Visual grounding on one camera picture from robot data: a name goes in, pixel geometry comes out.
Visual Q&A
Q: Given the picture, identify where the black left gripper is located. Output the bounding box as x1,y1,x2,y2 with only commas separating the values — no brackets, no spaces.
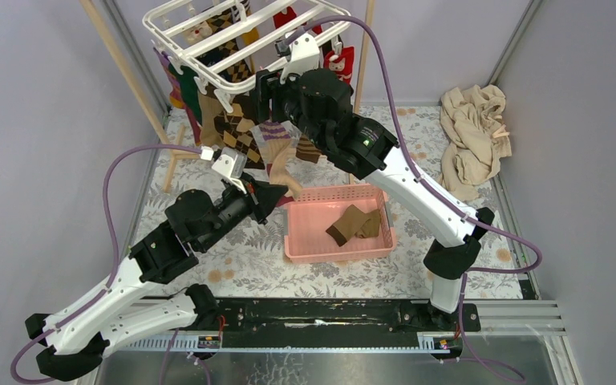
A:
197,172,288,253

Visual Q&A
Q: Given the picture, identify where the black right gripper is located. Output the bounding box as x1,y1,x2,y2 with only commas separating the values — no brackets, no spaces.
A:
247,60,326,151

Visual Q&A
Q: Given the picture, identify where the beige purple striped sock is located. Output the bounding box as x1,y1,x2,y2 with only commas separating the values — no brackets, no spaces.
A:
251,121,302,198

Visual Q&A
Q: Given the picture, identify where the plain brown sock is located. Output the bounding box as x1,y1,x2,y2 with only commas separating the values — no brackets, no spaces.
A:
326,205,381,247

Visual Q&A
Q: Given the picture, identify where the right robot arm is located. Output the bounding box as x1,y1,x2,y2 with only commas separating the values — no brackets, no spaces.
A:
251,68,495,330

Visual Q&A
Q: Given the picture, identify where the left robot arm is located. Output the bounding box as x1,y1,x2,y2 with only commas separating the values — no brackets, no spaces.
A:
26,174,288,381

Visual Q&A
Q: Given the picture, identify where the white plastic sock hanger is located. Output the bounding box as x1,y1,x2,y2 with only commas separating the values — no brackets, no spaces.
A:
142,0,353,114

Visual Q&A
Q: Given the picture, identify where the wooden hanger stand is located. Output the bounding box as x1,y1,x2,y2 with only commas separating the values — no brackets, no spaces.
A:
80,0,377,193

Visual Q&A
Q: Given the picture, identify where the dark argyle sock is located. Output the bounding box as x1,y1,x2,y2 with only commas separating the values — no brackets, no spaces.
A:
199,6,253,83

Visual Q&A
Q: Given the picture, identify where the brown striped sock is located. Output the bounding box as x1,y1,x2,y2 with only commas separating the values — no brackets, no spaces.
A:
295,135,322,164

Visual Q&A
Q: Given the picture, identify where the floral table mat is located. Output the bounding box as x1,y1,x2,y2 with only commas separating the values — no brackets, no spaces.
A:
131,106,523,299

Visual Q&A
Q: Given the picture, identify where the red bear sock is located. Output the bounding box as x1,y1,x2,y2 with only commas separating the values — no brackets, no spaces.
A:
323,47,355,84

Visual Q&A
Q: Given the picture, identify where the pink plastic basket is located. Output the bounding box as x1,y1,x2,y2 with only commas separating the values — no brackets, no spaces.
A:
284,184,397,264

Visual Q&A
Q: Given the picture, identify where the brown argyle sock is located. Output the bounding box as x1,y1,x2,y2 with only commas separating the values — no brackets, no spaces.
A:
213,95,265,169

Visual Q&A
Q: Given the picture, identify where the tan plain sock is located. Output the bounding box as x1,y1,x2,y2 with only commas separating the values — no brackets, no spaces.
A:
198,92,225,148

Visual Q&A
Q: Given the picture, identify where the red hanging sock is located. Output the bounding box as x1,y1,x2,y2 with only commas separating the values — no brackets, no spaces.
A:
273,6,297,29

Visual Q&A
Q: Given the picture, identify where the green sock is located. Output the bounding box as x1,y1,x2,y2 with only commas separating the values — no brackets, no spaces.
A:
171,66,202,126

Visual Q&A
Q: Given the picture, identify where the navy bear sock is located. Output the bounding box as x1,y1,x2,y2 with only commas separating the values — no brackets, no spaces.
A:
184,10,235,67

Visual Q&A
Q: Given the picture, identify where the purple orange striped sock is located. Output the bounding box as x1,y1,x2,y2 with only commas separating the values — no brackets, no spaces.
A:
152,48,185,109

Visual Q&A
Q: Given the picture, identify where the beige crumpled cloth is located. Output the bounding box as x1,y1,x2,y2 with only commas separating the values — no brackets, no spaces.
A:
439,85,512,201

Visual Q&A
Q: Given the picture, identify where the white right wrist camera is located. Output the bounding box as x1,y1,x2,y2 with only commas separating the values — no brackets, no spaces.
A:
275,33,322,84

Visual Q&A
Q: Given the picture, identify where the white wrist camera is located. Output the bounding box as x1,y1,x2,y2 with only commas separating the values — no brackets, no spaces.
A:
275,33,322,84
200,146,246,193

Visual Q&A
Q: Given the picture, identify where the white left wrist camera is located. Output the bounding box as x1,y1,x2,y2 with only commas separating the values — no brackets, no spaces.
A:
200,146,246,193

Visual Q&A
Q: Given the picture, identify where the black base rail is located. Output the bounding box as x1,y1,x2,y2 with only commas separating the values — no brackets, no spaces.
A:
188,298,481,349

